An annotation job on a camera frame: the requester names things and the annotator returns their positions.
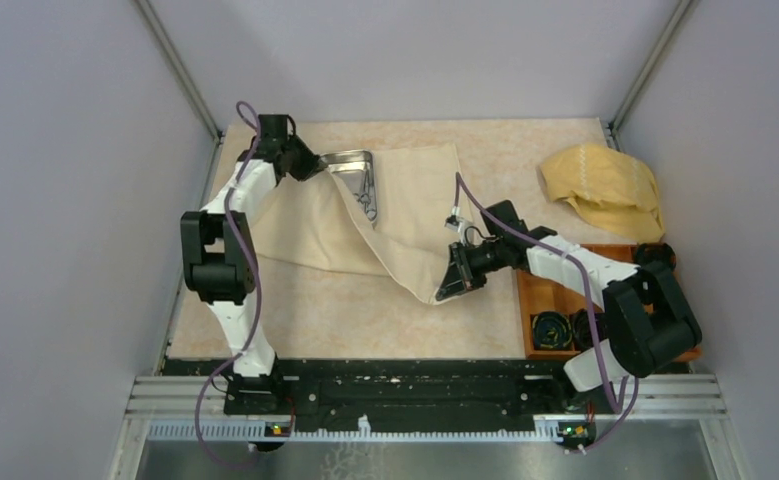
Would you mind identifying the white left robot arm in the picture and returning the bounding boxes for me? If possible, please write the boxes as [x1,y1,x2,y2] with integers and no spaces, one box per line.
[179,114,322,414]

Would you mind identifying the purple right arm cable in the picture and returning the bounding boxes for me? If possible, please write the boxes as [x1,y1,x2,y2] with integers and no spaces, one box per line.
[453,172,641,455]

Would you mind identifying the wooden compartment tray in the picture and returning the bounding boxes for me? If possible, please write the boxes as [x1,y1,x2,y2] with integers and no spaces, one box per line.
[514,242,703,362]

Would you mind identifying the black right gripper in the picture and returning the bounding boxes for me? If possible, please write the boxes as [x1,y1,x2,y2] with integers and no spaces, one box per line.
[437,239,505,302]

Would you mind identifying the yellow crumpled cloth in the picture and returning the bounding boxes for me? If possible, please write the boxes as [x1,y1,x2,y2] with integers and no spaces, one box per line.
[539,143,666,243]

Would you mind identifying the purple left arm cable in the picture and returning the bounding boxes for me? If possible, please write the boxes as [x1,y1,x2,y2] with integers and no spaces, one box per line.
[193,100,264,473]

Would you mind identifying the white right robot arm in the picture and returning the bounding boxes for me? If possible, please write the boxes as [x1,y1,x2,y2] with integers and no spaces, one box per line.
[435,200,702,412]

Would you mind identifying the dark patterned fabric roll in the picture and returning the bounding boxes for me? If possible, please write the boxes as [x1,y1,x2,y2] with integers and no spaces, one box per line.
[530,311,573,351]

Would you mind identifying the steel instrument tray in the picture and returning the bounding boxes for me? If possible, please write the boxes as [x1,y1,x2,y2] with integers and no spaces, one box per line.
[319,149,379,229]

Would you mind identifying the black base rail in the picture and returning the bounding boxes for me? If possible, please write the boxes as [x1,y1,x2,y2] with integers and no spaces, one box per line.
[162,357,692,417]

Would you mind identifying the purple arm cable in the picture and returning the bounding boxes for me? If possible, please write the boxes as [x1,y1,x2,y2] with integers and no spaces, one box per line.
[193,100,264,473]
[453,172,641,455]

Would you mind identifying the cream cloth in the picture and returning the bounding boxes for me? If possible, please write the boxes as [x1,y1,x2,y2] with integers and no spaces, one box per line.
[250,143,461,305]

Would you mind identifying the steel surgical scissors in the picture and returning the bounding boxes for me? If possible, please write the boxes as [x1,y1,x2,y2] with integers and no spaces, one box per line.
[355,166,376,218]

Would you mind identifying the aluminium frame rail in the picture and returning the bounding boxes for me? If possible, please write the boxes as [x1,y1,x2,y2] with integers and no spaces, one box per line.
[109,374,753,479]

